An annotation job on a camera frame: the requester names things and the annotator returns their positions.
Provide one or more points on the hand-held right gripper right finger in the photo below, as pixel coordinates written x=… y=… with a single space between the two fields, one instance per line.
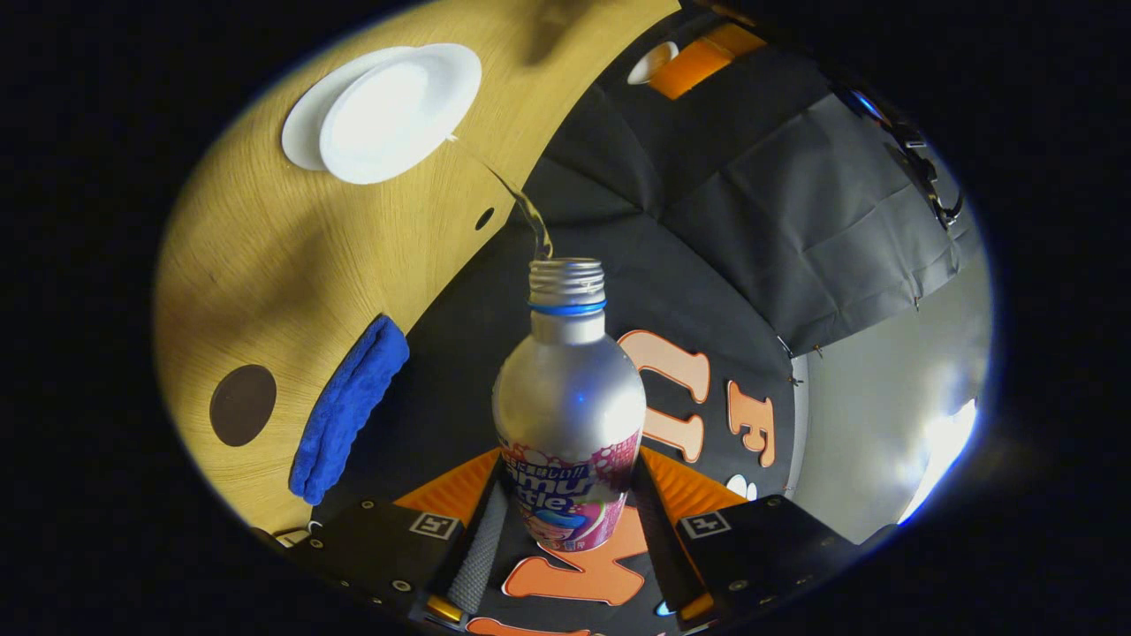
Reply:
x=658 y=548

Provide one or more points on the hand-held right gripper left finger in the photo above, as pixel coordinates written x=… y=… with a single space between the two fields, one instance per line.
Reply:
x=482 y=548

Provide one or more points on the silver water bottle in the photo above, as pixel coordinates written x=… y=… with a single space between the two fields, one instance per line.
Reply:
x=570 y=397

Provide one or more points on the dark round coaster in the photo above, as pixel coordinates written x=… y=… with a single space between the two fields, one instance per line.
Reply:
x=243 y=405

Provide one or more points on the clear water stream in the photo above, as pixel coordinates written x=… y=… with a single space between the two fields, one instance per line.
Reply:
x=542 y=238

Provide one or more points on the white teacup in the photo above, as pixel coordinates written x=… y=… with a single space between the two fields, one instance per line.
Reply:
x=398 y=115

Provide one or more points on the white toaster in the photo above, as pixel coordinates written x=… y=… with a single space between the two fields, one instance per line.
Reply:
x=292 y=535

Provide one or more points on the blue towel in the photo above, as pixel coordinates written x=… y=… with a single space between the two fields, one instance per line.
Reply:
x=349 y=406

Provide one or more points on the white saucer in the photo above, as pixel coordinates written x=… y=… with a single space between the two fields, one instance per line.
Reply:
x=302 y=132

